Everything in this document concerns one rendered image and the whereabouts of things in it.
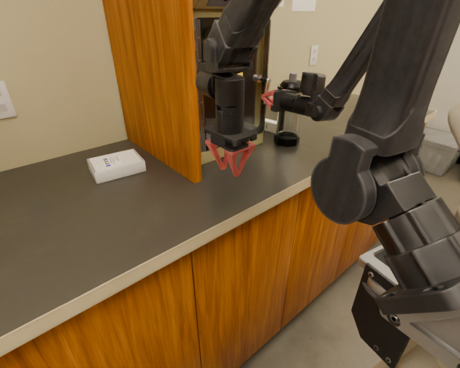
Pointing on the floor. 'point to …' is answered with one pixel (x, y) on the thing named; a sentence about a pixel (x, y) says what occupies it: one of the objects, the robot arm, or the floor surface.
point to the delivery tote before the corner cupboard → (439, 151)
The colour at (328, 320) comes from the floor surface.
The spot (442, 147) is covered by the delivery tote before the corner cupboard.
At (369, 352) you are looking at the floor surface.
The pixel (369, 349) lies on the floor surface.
